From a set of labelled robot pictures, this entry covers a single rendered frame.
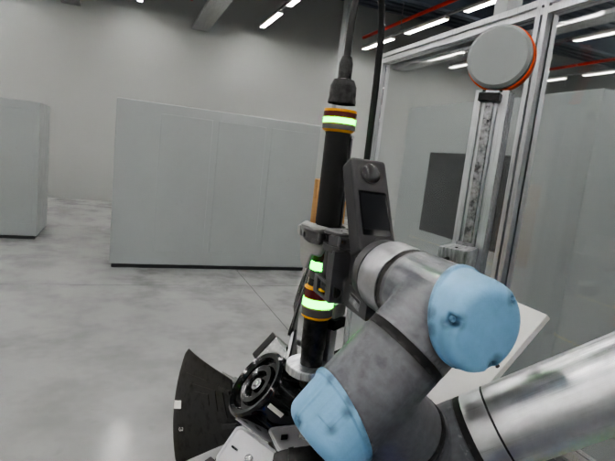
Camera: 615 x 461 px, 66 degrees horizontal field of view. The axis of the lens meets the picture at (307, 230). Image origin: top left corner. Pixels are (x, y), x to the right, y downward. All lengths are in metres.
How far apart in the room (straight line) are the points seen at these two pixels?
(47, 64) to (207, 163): 7.37
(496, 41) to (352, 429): 1.09
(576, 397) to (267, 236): 6.17
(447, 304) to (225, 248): 6.10
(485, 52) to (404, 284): 0.97
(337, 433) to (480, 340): 0.13
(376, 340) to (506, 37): 1.03
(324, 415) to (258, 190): 6.07
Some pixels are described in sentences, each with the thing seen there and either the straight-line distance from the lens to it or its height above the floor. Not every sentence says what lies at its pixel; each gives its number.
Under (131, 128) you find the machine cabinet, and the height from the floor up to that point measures 1.71.
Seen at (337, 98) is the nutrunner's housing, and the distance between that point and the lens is 0.63.
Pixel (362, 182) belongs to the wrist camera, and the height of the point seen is 1.56.
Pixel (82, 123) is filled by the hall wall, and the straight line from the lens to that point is 12.84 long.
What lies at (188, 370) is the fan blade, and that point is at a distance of 1.08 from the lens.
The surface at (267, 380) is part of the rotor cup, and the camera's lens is 0.78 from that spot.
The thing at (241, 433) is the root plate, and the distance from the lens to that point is 0.83.
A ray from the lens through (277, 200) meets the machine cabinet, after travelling 6.50.
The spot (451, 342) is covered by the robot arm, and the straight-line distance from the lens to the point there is 0.37.
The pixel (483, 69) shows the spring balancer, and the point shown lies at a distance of 1.31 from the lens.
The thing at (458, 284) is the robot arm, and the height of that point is 1.50.
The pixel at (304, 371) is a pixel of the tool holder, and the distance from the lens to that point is 0.68.
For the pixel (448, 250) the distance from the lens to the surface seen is 1.19.
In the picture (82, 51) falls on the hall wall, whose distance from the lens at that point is 12.98.
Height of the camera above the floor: 1.58
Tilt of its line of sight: 9 degrees down
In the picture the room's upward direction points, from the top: 6 degrees clockwise
